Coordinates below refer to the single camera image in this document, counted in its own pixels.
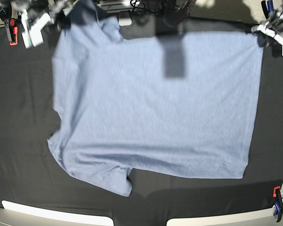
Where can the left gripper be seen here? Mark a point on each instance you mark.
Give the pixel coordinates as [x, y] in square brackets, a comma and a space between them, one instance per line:
[267, 31]

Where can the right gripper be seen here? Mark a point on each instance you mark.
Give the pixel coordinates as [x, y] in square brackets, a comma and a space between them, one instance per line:
[35, 8]

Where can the blue-grey t-shirt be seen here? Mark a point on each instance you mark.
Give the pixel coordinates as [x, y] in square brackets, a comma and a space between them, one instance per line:
[181, 105]

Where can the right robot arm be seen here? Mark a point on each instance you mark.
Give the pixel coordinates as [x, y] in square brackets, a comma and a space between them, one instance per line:
[18, 5]

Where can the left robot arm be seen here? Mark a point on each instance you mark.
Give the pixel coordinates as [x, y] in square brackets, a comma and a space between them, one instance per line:
[275, 18]

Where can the blue clamp far right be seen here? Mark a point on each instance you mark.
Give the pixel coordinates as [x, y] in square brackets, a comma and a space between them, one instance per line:
[267, 7]

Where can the orange clamp far left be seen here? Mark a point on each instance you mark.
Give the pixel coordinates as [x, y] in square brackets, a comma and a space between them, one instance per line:
[12, 31]

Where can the black table cloth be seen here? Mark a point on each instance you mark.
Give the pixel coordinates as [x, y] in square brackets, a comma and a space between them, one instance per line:
[29, 175]

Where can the orange blue clamp near right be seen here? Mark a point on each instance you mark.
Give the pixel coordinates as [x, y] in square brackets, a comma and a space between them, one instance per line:
[278, 204]

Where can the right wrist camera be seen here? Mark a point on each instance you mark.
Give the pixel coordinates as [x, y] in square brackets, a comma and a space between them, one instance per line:
[32, 35]

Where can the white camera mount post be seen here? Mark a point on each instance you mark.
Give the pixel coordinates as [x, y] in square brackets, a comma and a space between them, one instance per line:
[124, 18]

